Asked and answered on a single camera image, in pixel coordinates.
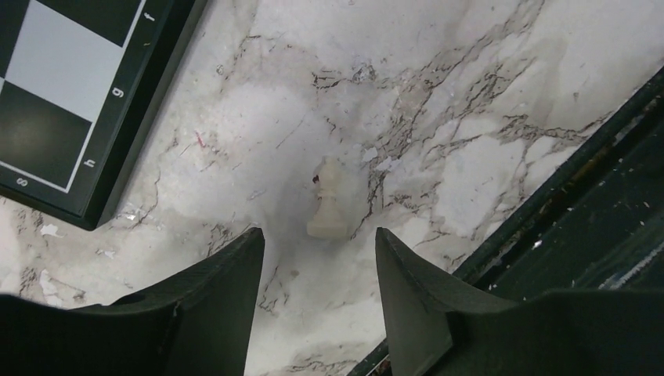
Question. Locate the white bishop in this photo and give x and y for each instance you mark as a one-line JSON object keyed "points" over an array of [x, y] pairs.
{"points": [[328, 222]]}

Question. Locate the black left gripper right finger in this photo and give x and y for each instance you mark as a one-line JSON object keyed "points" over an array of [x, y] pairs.
{"points": [[437, 324]]}

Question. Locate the black silver chessboard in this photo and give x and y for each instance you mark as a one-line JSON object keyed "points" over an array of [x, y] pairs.
{"points": [[82, 83]]}

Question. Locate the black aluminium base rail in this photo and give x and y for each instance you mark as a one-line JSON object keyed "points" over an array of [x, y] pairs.
{"points": [[595, 224]]}

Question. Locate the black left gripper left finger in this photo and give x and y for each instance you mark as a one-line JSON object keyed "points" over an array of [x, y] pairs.
{"points": [[196, 322]]}

